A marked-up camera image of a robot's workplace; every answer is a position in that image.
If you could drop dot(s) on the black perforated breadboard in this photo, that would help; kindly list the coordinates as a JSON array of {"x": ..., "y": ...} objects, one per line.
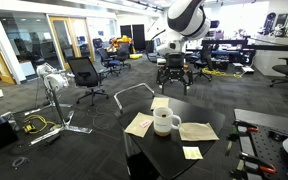
[{"x": 270, "y": 150}]

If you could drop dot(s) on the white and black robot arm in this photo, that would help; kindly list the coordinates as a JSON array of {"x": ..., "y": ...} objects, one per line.
[{"x": 187, "y": 16}]

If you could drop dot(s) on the white counter block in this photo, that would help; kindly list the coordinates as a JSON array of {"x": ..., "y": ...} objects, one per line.
[{"x": 274, "y": 56}]

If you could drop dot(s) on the dark office chair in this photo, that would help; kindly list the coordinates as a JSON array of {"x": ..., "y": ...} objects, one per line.
[{"x": 123, "y": 53}]

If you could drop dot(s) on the wooden framed glass doors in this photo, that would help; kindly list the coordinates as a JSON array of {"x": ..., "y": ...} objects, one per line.
[{"x": 72, "y": 40}]

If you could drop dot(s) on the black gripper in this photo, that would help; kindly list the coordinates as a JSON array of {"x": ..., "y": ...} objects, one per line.
[{"x": 175, "y": 63}]

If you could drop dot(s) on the black mesh office chair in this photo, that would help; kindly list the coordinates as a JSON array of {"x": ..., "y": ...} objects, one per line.
[{"x": 84, "y": 71}]

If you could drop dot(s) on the black long desk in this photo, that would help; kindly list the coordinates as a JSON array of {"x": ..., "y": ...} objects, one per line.
[{"x": 227, "y": 42}]

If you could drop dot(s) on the white mug with cork base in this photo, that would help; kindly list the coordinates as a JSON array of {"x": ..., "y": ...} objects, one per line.
[{"x": 162, "y": 126}]

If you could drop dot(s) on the black swivel office chair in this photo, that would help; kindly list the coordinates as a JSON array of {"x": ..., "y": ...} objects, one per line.
[{"x": 204, "y": 63}]

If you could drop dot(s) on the white device on chrome stand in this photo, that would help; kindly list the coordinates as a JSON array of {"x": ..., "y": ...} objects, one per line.
[{"x": 55, "y": 80}]

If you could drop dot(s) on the pale yellow paper note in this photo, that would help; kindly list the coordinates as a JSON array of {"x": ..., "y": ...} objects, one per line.
[{"x": 192, "y": 153}]

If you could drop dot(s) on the black standing panels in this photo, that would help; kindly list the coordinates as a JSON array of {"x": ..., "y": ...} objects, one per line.
[{"x": 137, "y": 35}]

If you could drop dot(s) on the metal chair frame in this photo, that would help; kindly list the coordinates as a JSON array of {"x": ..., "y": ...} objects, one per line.
[{"x": 117, "y": 104}]

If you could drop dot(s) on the pink sticky note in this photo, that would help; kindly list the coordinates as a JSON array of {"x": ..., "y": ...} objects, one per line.
[{"x": 146, "y": 124}]

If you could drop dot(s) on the brown paper napkin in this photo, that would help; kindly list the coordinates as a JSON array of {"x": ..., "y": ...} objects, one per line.
[
  {"x": 134, "y": 126},
  {"x": 159, "y": 102},
  {"x": 197, "y": 131}
]

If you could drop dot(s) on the blue seat office chair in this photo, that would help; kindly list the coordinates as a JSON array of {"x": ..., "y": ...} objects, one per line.
[{"x": 109, "y": 61}]

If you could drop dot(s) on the yellow orange machine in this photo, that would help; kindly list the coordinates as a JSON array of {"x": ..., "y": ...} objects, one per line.
[{"x": 120, "y": 41}]

